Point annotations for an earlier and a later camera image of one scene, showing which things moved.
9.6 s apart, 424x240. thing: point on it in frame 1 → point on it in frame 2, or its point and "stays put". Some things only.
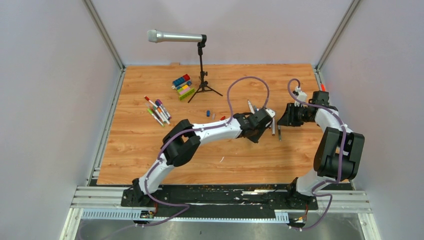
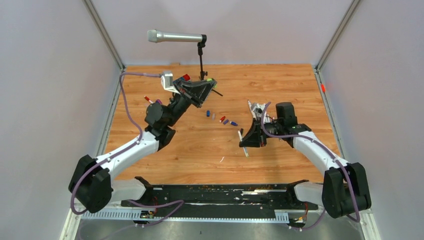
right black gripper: x=288 y=118 → x=253 y=137
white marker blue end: x=251 y=107 stays put
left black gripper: x=255 y=140 → x=196 y=93
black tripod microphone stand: x=204 y=85 stays put
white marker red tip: x=148 y=99 stays put
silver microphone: x=156 y=36 stays put
